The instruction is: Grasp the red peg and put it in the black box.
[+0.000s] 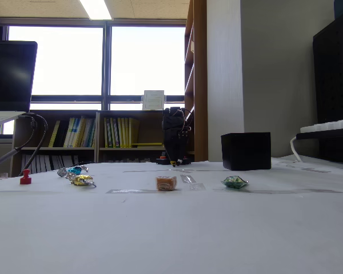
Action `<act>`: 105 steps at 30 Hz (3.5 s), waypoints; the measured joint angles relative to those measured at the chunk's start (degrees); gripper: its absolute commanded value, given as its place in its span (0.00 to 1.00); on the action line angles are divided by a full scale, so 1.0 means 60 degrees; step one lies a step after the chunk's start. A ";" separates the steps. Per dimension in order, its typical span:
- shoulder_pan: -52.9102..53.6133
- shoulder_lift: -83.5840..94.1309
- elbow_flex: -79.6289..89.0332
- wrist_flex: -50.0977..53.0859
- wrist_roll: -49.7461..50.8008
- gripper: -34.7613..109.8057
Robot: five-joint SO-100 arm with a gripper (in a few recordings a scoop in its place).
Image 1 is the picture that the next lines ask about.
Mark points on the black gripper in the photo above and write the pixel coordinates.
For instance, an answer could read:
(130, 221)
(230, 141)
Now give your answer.
(174, 145)

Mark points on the red pawn piece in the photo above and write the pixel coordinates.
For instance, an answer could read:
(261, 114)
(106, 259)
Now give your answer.
(25, 177)

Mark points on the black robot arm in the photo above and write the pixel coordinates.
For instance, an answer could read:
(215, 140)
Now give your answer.
(173, 118)

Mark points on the black box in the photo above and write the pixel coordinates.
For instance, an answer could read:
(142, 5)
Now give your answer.
(245, 151)

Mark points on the orange clamp knob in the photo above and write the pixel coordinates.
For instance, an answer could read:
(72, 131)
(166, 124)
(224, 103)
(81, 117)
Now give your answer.
(162, 156)

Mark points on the flat yellow book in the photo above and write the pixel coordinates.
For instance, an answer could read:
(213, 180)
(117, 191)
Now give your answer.
(147, 144)

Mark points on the brown caramel candy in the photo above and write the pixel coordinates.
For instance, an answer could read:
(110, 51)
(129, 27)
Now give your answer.
(165, 183)

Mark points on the clear plastic wrapper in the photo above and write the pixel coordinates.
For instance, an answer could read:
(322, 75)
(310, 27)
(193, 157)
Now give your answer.
(193, 182)

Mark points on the low wooden bookshelf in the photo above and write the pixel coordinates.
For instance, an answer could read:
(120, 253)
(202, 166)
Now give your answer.
(150, 128)

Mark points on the white paper sign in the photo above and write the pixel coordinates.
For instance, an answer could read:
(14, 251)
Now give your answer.
(153, 100)

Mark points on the green foil wrapped candy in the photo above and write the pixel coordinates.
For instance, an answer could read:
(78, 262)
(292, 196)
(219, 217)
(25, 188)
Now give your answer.
(233, 182)

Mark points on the tall wooden bookshelf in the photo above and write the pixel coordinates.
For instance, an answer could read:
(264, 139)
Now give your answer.
(200, 85)

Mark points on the white paper table cover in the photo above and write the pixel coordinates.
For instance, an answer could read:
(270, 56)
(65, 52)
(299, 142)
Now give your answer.
(171, 228)

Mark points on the gold foil wrapped candy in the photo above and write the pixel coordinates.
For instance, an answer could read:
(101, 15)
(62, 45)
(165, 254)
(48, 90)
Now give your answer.
(83, 180)

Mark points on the blue foil wrapped candy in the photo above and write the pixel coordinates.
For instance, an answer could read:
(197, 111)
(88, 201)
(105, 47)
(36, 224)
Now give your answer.
(74, 170)

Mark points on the thin yellow book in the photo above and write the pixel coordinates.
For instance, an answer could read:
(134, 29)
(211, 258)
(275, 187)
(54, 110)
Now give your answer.
(54, 134)

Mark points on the black tray under power strip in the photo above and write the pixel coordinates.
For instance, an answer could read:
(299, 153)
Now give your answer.
(326, 135)

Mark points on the white keyboard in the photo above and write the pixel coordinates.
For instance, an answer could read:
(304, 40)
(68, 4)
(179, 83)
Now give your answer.
(328, 125)

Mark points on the ceiling light panel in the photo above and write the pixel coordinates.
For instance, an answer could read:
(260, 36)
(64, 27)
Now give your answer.
(95, 8)

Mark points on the grey metal stand rod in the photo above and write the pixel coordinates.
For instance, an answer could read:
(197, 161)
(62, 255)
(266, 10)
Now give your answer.
(3, 158)

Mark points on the black pegboard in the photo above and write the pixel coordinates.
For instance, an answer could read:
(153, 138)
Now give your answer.
(334, 80)

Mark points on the silver laptop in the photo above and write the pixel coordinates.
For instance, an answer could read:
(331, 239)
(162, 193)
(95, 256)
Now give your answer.
(10, 74)

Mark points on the dark blue object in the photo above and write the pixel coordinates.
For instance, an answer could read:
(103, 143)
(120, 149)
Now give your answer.
(340, 8)

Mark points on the dark window frame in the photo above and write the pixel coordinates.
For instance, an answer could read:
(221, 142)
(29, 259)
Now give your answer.
(106, 65)

